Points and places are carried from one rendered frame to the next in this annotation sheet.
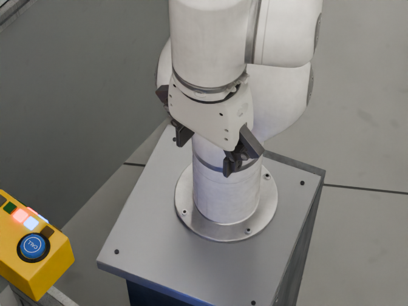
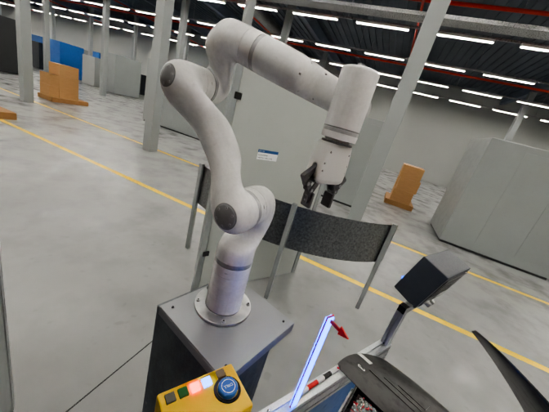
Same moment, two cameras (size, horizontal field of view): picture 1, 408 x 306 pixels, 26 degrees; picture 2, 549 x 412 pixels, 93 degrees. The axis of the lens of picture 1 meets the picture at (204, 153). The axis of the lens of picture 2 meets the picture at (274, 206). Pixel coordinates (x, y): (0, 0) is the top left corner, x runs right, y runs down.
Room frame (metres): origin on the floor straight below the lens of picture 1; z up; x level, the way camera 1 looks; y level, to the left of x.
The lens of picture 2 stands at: (0.58, 0.66, 1.61)
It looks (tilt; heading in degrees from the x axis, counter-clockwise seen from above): 19 degrees down; 282
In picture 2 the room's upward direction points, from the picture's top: 16 degrees clockwise
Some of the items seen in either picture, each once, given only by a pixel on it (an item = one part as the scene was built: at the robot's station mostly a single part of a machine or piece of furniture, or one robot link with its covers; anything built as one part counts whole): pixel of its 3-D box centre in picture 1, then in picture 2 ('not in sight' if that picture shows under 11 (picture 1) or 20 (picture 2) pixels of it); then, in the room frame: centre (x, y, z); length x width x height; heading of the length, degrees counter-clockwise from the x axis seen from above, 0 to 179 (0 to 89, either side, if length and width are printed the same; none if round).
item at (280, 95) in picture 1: (249, 102); (247, 223); (0.80, -0.07, 1.27); 0.19 x 0.12 x 0.24; 81
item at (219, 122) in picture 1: (209, 99); (330, 160); (0.61, -0.01, 1.54); 0.10 x 0.07 x 0.11; 53
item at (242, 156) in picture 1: (240, 160); (332, 194); (0.58, -0.05, 1.45); 0.03 x 0.03 x 0.07; 53
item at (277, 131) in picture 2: not in sight; (278, 177); (1.07, -1.55, 1.10); 1.21 x 0.05 x 2.20; 53
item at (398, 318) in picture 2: not in sight; (395, 324); (0.18, -0.34, 0.96); 0.03 x 0.03 x 0.20; 53
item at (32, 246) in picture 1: (33, 246); (227, 387); (0.65, 0.28, 1.08); 0.04 x 0.04 x 0.02
